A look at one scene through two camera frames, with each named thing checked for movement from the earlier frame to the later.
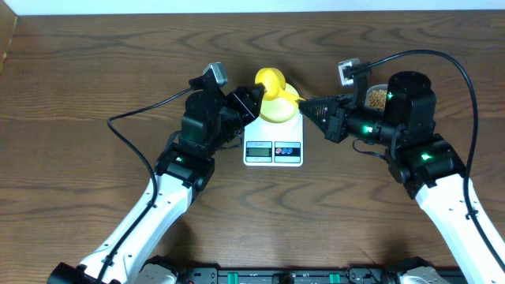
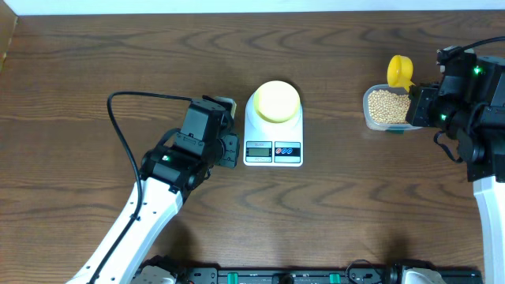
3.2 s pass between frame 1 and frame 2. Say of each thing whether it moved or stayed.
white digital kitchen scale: stayed
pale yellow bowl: stayed
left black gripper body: moved
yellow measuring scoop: moved
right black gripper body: moved
